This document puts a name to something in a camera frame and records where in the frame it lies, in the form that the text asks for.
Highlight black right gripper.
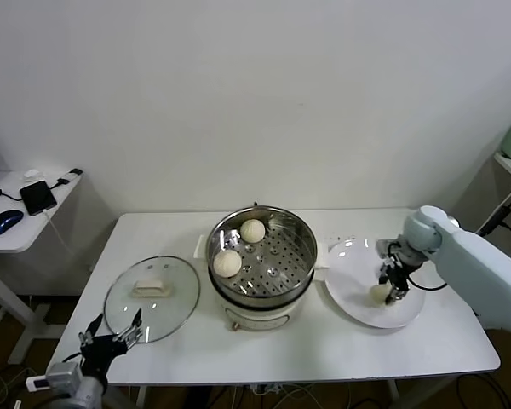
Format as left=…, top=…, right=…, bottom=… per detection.
left=378, top=253, right=412, bottom=306

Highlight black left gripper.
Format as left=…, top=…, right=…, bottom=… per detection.
left=77, top=308, right=144, bottom=376

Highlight white steamed baozi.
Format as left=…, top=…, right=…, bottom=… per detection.
left=213, top=250, right=243, bottom=278
left=367, top=285, right=399, bottom=308
left=240, top=218, right=267, bottom=243

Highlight glass lid with cream handle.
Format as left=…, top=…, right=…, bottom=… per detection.
left=103, top=255, right=201, bottom=344

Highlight stainless steel steamer basket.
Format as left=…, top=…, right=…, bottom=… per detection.
left=205, top=206, right=320, bottom=306

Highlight white round plate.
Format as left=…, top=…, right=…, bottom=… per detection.
left=323, top=238, right=427, bottom=329

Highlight white side desk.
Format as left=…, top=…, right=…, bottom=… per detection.
left=0, top=170, right=84, bottom=366

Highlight blue computer mouse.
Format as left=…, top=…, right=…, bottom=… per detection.
left=0, top=210, right=26, bottom=235

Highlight black smartphone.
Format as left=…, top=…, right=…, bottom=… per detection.
left=20, top=179, right=59, bottom=216

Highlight black usb adapter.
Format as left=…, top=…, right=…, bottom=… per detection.
left=55, top=168, right=84, bottom=188

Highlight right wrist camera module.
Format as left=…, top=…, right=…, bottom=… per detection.
left=375, top=239, right=399, bottom=257

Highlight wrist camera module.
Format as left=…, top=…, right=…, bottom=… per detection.
left=375, top=239, right=399, bottom=257
left=25, top=361, right=83, bottom=391

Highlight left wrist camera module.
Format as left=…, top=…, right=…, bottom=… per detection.
left=25, top=361, right=83, bottom=391

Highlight black power cable with adapter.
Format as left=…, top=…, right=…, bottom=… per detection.
left=476, top=204, right=511, bottom=259

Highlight white phone charging cable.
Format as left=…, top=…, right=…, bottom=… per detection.
left=42, top=208, right=95, bottom=274

